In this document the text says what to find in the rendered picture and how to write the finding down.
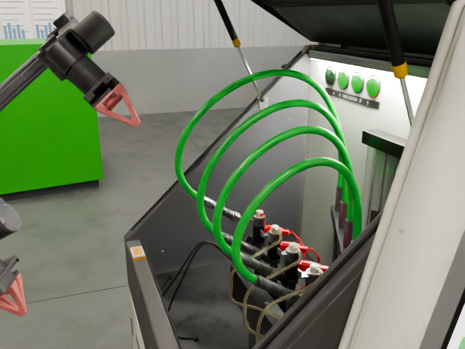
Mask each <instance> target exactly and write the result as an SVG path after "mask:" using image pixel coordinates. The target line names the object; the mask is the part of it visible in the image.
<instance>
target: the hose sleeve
mask: <svg viewBox="0 0 465 349"><path fill-rule="evenodd" d="M204 206H206V207H208V208H210V209H212V210H215V206H216V202H215V201H213V200H212V199H210V198H208V197H206V196H204ZM234 214H235V213H234V211H232V210H230V209H229V208H226V207H224V209H223V211H222V215H223V216H224V217H227V218H229V219H232V218H233V217H234Z"/></svg>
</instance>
